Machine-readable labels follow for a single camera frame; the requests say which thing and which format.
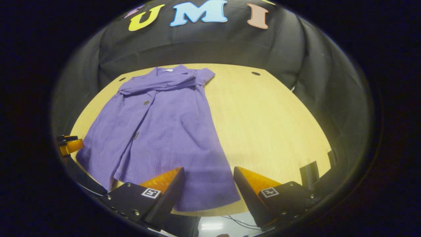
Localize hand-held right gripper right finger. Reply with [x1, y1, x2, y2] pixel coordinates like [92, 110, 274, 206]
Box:
[234, 166, 321, 231]

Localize purple button shirt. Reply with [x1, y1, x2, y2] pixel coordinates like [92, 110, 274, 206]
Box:
[76, 64, 241, 212]

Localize black backdrop cloth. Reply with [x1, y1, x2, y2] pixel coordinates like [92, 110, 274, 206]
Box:
[53, 0, 374, 185]

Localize black floor cable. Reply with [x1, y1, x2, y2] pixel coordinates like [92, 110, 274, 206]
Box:
[220, 215, 261, 231]

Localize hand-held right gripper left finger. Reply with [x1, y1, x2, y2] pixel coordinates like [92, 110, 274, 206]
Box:
[102, 167, 185, 231]

